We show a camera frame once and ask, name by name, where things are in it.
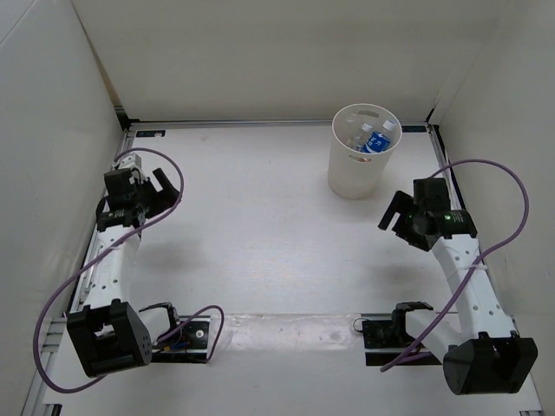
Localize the purple cable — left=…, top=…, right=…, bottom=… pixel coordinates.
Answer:
left=380, top=159, right=531, bottom=374
left=33, top=146, right=225, bottom=393

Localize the clear plastic bottle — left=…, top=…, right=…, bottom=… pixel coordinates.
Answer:
left=346, top=123, right=374, bottom=152

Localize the white plastic bin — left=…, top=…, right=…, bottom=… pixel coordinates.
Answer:
left=328, top=103, right=402, bottom=199

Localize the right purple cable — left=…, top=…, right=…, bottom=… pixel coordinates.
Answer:
left=380, top=159, right=531, bottom=374

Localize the blue label plastic bottle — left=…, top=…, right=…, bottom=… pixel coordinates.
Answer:
left=362, top=120, right=395, bottom=153

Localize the blue table sticker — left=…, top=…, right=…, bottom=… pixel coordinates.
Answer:
left=135, top=130, right=166, bottom=138

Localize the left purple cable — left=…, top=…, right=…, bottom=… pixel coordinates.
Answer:
left=33, top=146, right=225, bottom=393

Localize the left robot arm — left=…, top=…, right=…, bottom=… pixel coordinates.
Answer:
left=67, top=167, right=179, bottom=378

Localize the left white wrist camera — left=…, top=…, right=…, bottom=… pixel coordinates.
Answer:
left=113, top=152, right=142, bottom=173

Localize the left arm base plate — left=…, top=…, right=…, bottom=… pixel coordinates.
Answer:
left=152, top=315, right=212, bottom=364

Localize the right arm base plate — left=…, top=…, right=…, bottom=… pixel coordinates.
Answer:
left=353, top=314, right=447, bottom=367

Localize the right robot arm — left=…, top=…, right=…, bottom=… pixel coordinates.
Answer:
left=378, top=179, right=538, bottom=395

